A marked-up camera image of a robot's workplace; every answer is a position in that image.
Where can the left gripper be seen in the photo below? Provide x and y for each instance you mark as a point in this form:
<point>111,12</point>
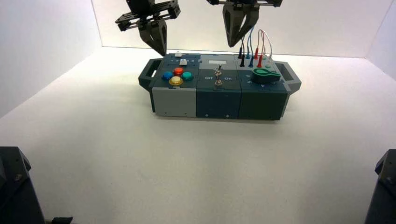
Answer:
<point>145,15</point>

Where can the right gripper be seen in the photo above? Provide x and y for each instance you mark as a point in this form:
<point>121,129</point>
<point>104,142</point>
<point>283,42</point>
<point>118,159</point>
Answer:
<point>247,2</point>

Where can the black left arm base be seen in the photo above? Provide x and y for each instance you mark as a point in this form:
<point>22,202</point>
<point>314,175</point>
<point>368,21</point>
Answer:
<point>15,191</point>

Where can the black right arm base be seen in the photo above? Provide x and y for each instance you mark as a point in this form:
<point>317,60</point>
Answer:
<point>383,191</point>

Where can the blue round push button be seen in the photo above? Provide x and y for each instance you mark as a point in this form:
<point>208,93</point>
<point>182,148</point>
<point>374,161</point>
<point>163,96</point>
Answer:
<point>167,75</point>

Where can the red round push button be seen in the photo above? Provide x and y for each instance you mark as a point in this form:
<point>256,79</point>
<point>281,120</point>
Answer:
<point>178,71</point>

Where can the yellow round push button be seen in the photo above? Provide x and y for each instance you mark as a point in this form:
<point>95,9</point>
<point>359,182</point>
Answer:
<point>176,81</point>

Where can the green round push button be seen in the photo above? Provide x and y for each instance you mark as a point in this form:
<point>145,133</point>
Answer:
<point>187,76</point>

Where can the green rotary knob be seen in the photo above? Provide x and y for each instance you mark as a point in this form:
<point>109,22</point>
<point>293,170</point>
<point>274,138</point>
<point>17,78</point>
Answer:
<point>265,75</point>

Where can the dark teal grey control box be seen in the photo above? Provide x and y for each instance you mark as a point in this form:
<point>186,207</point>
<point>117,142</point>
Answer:
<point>218,103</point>

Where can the metal toggle switch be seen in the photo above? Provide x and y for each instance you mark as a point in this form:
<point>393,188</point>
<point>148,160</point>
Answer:
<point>218,82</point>
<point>217,71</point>

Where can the small black bracket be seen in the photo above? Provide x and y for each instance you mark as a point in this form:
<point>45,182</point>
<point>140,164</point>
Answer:
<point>62,220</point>

